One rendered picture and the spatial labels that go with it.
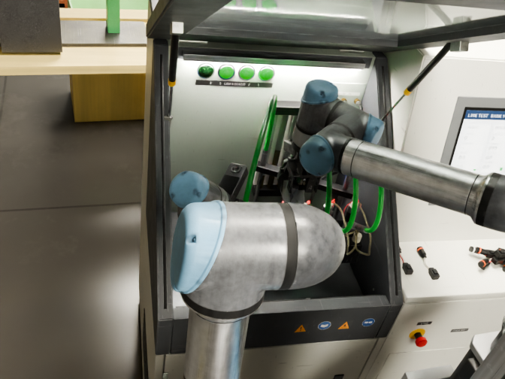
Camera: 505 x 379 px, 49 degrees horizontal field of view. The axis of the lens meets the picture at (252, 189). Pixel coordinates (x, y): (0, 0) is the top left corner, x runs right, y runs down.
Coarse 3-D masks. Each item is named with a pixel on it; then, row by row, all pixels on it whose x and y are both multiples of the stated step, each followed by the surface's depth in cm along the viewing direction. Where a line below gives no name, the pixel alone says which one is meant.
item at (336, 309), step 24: (264, 312) 148; (288, 312) 150; (312, 312) 152; (336, 312) 154; (360, 312) 156; (384, 312) 159; (264, 336) 155; (288, 336) 158; (312, 336) 160; (336, 336) 162; (360, 336) 165
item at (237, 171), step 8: (232, 168) 129; (240, 168) 128; (224, 176) 128; (232, 176) 128; (240, 176) 127; (224, 184) 126; (232, 184) 126; (240, 184) 127; (232, 192) 124; (232, 200) 124
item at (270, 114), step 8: (272, 96) 144; (272, 104) 140; (272, 112) 158; (264, 120) 136; (272, 120) 161; (264, 128) 135; (272, 128) 164; (264, 136) 135; (256, 144) 134; (256, 152) 133; (264, 152) 170; (256, 160) 133; (248, 176) 133; (248, 184) 133; (248, 192) 134; (248, 200) 135
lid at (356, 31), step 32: (160, 0) 102; (192, 0) 82; (224, 0) 81; (256, 0) 91; (288, 0) 90; (320, 0) 88; (352, 0) 87; (384, 0) 86; (416, 0) 75; (448, 0) 74; (480, 0) 73; (160, 32) 134; (192, 32) 134; (224, 32) 136; (256, 32) 138; (288, 32) 139; (320, 32) 136; (352, 32) 133; (384, 32) 131; (416, 32) 128; (448, 32) 125; (480, 32) 114
